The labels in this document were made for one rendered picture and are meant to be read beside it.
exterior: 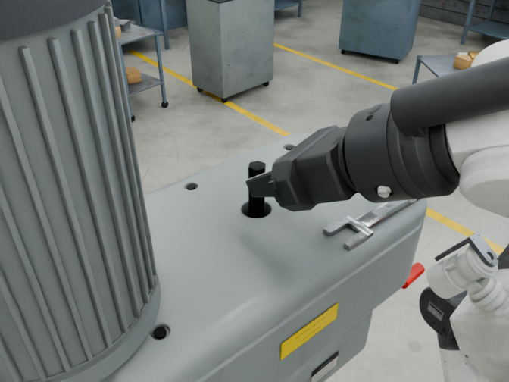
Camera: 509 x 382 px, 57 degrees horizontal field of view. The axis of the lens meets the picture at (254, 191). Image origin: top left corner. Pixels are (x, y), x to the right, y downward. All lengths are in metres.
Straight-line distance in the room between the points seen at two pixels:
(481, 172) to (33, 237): 0.29
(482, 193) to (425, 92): 0.08
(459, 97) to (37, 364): 0.35
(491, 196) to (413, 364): 2.50
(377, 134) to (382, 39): 6.35
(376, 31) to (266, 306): 6.36
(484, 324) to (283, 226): 0.51
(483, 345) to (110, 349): 0.71
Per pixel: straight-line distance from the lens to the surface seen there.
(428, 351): 2.93
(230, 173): 0.64
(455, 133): 0.38
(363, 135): 0.41
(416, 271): 0.79
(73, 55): 0.29
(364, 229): 0.55
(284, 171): 0.44
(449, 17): 9.01
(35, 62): 0.28
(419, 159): 0.38
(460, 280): 0.93
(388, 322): 2.99
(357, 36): 6.84
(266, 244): 0.52
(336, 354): 0.68
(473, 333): 0.99
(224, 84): 5.25
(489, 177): 0.35
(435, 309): 1.15
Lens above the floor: 2.24
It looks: 35 degrees down
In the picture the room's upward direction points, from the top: straight up
